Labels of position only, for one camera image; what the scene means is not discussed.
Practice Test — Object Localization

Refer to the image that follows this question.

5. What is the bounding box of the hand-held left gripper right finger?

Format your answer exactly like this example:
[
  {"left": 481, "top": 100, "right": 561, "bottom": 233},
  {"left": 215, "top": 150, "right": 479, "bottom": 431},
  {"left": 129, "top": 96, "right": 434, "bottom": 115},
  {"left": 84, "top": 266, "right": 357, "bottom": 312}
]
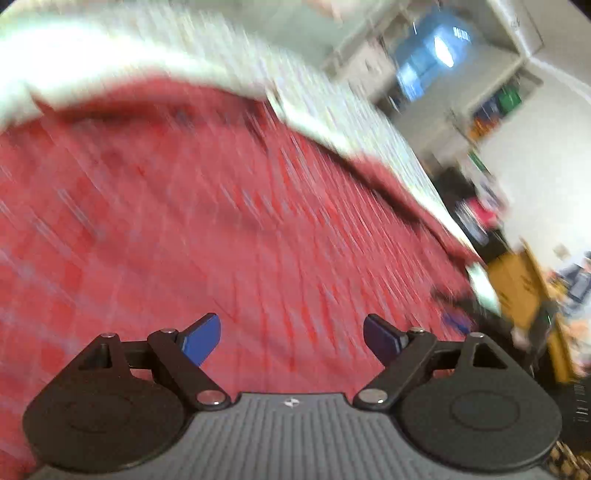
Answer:
[{"left": 355, "top": 314, "right": 509, "bottom": 411}]

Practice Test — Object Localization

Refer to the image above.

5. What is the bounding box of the white wardrobe with pink panels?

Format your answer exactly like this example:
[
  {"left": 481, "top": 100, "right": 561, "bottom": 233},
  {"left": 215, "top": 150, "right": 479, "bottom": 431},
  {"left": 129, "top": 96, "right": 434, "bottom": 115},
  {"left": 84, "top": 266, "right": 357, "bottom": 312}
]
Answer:
[{"left": 305, "top": 0, "right": 416, "bottom": 107}]

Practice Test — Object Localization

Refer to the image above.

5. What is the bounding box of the blue floral heart-print bedsheet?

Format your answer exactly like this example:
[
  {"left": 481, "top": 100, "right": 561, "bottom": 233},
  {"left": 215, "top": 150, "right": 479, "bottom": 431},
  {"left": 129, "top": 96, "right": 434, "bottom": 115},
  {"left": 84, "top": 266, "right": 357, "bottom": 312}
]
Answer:
[{"left": 259, "top": 37, "right": 467, "bottom": 236}]

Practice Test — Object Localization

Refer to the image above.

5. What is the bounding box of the red striped garment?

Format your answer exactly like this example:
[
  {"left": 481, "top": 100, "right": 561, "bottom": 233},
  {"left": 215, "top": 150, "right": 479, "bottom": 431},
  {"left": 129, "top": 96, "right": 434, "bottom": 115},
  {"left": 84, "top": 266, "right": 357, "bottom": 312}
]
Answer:
[{"left": 0, "top": 76, "right": 485, "bottom": 480}]

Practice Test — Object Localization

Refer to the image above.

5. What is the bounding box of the shelf of colourful packages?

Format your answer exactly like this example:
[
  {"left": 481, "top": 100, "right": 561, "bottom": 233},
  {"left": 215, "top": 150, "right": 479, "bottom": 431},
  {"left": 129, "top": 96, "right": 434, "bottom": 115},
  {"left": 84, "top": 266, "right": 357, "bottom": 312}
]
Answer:
[{"left": 468, "top": 85, "right": 525, "bottom": 139}]

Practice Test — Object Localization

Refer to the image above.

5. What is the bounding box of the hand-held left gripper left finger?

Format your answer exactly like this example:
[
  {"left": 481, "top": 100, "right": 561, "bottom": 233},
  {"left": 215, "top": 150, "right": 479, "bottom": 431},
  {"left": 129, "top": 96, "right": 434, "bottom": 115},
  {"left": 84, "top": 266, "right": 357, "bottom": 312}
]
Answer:
[{"left": 78, "top": 313, "right": 232, "bottom": 411}]

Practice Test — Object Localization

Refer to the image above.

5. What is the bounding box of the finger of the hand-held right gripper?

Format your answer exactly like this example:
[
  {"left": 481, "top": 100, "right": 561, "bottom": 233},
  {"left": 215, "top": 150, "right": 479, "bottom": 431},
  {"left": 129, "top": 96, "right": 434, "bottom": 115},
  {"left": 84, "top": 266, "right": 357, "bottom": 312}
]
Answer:
[{"left": 431, "top": 284, "right": 483, "bottom": 334}]

